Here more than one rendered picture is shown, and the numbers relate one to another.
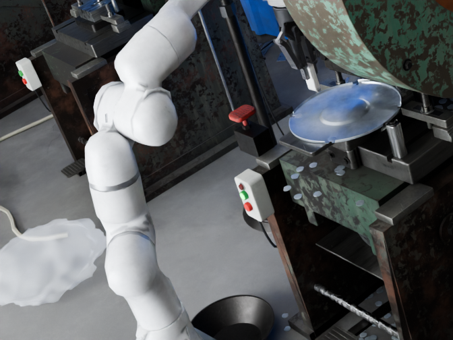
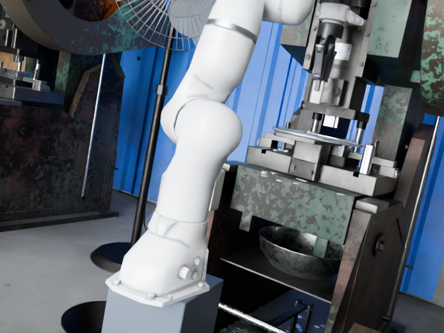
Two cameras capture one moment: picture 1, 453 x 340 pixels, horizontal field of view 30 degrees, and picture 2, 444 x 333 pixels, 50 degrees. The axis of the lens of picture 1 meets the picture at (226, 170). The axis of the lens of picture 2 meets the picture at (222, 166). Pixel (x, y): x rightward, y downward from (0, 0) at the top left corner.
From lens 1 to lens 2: 1.44 m
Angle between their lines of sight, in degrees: 38
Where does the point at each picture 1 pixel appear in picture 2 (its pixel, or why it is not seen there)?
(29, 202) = not seen: outside the picture
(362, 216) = (322, 214)
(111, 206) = (231, 51)
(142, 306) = (193, 184)
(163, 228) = (12, 251)
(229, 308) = (100, 312)
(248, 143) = not seen: hidden behind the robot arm
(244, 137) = not seen: hidden behind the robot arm
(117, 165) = (258, 12)
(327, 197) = (284, 199)
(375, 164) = (334, 180)
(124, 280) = (224, 125)
